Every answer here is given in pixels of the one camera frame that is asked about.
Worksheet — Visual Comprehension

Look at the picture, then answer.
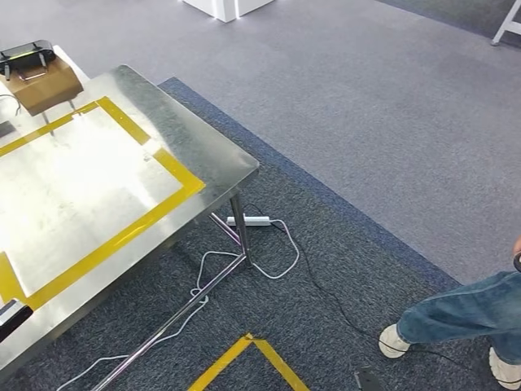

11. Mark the stainless steel workbench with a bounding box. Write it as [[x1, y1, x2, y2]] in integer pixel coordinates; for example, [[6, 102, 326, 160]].
[[0, 64, 261, 391]]

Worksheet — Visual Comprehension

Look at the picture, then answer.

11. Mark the white power strip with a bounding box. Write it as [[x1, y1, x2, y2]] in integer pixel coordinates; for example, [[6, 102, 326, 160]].
[[226, 215, 271, 226]]

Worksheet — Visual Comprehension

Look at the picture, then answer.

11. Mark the white display plinth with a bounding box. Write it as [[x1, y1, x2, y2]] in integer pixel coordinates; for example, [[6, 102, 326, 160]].
[[182, 0, 275, 24]]

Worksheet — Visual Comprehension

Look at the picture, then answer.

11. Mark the white table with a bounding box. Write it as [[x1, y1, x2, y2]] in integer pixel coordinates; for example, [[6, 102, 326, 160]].
[[53, 44, 91, 85]]

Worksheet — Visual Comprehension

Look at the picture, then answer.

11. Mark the person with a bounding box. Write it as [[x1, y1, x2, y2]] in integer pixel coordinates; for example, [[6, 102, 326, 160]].
[[378, 237, 521, 391]]

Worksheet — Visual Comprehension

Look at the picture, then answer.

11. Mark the brown cardboard box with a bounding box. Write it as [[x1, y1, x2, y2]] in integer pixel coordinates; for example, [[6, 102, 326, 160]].
[[0, 54, 84, 117]]

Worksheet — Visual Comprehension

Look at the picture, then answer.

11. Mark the black handheld controller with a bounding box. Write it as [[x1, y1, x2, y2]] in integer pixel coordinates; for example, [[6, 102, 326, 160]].
[[0, 40, 57, 81]]

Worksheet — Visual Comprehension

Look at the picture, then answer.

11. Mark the white power cable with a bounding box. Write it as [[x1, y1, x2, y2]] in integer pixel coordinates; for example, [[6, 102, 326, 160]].
[[57, 218, 301, 391]]

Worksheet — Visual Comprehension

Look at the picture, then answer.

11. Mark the thin black floor cable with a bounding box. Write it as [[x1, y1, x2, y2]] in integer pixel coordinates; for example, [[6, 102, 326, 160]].
[[244, 202, 521, 387]]

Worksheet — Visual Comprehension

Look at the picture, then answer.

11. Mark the white metal frame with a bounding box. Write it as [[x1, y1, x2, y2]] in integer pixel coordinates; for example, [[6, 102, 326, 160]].
[[490, 0, 521, 47]]

